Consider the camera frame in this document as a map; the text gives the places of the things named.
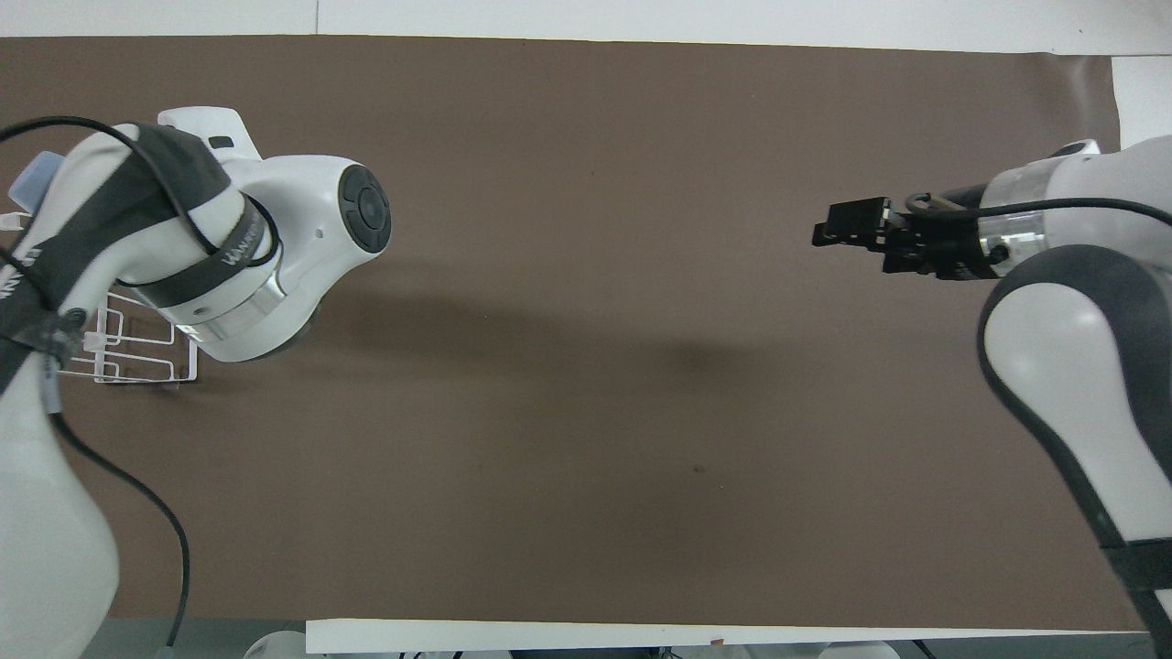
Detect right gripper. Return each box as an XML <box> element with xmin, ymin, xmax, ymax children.
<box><xmin>918</xmin><ymin>203</ymin><xmax>1006</xmax><ymax>281</ymax></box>

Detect light blue cup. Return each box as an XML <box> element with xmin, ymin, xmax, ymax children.
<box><xmin>7</xmin><ymin>153</ymin><xmax>67</xmax><ymax>218</ymax></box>

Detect black cable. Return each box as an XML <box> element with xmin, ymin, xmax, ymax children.
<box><xmin>0</xmin><ymin>116</ymin><xmax>281</xmax><ymax>659</ymax></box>
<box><xmin>905</xmin><ymin>190</ymin><xmax>1172</xmax><ymax>226</ymax></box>

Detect white wire cup holder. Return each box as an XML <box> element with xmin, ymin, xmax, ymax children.
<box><xmin>57</xmin><ymin>291</ymin><xmax>200</xmax><ymax>386</ymax></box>

